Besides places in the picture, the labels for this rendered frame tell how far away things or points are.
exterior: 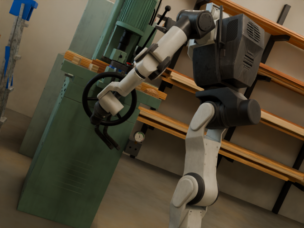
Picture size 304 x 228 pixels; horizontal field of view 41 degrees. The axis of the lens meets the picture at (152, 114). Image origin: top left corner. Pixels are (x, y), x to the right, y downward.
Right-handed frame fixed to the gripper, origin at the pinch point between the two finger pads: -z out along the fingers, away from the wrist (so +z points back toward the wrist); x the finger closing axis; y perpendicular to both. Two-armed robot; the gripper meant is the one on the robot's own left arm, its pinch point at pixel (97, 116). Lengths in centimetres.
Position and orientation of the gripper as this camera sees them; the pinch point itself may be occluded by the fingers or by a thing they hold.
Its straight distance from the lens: 207.9
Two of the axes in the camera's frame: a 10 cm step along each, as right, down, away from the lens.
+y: -8.4, -5.0, -2.0
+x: 3.8, -8.1, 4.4
